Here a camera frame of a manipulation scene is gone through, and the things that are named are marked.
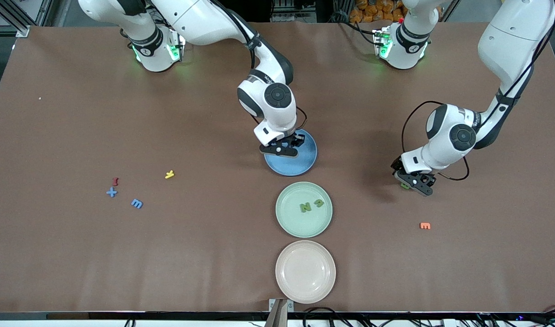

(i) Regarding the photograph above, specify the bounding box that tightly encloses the aluminium frame profile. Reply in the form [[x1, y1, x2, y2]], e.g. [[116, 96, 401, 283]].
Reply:
[[0, 0, 30, 38]]

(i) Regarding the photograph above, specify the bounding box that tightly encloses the orange packaged items pile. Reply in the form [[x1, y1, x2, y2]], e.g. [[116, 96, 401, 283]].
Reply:
[[349, 0, 407, 24]]

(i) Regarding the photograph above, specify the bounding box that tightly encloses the black base cable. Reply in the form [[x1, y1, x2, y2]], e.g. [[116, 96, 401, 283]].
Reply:
[[332, 11, 379, 46]]

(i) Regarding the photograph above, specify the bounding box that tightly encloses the brown table cover sheet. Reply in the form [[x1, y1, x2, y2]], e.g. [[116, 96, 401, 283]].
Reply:
[[0, 20, 555, 314]]

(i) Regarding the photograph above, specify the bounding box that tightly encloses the beige pink plate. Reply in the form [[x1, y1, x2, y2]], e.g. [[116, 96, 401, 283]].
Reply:
[[275, 240, 337, 304]]

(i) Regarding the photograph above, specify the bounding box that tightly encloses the black looped floor cable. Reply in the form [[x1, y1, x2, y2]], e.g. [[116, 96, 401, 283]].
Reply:
[[302, 307, 351, 327]]

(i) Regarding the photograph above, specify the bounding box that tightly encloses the metal table edge bracket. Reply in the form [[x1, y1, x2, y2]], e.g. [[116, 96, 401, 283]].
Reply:
[[268, 298, 294, 314]]

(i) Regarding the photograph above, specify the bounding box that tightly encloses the brown cardboard post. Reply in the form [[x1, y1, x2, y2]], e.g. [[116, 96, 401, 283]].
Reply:
[[264, 299, 288, 327]]

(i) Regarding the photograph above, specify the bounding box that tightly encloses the blue plate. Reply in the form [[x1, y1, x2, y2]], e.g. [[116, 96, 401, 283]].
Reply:
[[264, 129, 318, 177]]

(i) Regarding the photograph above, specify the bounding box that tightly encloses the light green plate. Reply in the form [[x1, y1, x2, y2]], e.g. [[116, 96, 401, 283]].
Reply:
[[275, 181, 333, 238]]

